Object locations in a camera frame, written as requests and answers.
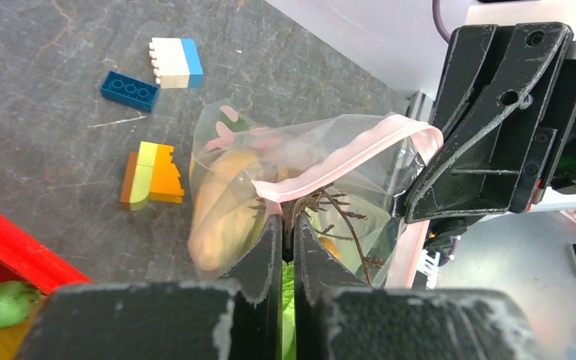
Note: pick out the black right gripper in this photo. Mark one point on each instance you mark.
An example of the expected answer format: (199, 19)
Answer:
(506, 107)

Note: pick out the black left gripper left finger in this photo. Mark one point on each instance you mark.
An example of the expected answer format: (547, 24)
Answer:
(237, 316)

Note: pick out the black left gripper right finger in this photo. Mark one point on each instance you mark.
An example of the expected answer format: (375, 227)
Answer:
(437, 324)

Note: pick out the green romaine lettuce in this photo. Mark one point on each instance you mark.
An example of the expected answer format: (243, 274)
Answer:
(288, 308)

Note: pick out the clear zip top bag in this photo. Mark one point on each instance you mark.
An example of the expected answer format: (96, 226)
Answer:
(349, 175)

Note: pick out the white radish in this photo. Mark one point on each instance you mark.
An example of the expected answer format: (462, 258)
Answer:
(227, 214)

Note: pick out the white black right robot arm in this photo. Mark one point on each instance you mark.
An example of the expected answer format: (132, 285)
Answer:
(517, 12)

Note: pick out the yellow orange toy block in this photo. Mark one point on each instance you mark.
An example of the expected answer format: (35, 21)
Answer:
(151, 175)

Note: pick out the orange fruit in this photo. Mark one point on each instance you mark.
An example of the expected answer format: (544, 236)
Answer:
(11, 338)

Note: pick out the red plastic basket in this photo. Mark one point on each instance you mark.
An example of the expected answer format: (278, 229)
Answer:
(23, 258)

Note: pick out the dark blue toy block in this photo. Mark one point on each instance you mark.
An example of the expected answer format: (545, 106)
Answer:
(130, 92)

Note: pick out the white blue toy block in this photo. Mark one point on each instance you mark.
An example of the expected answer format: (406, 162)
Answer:
(176, 63)

